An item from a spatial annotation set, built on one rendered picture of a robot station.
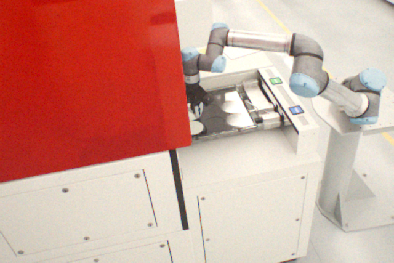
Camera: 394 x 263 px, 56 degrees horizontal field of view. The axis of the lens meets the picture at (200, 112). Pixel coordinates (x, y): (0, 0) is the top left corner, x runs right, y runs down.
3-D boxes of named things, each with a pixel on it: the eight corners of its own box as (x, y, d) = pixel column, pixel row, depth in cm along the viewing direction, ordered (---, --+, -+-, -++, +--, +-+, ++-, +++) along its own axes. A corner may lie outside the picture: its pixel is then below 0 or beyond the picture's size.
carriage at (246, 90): (264, 130, 177) (264, 125, 175) (242, 89, 206) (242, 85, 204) (280, 127, 178) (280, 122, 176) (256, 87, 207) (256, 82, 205)
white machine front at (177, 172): (183, 230, 139) (169, 152, 115) (159, 107, 204) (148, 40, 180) (191, 228, 139) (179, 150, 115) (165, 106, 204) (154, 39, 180)
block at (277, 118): (263, 124, 176) (263, 119, 174) (261, 119, 178) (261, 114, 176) (279, 121, 176) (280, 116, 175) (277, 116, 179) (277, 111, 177)
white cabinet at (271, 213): (197, 290, 204) (181, 191, 155) (173, 168, 281) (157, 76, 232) (308, 263, 211) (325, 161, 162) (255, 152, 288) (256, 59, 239)
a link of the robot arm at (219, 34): (328, 28, 145) (209, 17, 159) (324, 54, 143) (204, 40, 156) (325, 42, 156) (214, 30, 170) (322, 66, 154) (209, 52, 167)
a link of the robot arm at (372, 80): (375, 77, 181) (390, 67, 168) (372, 103, 178) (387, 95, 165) (351, 71, 181) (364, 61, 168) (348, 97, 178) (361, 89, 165)
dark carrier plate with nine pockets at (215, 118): (181, 140, 169) (181, 138, 169) (171, 98, 196) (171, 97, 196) (253, 125, 173) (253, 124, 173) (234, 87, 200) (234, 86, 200)
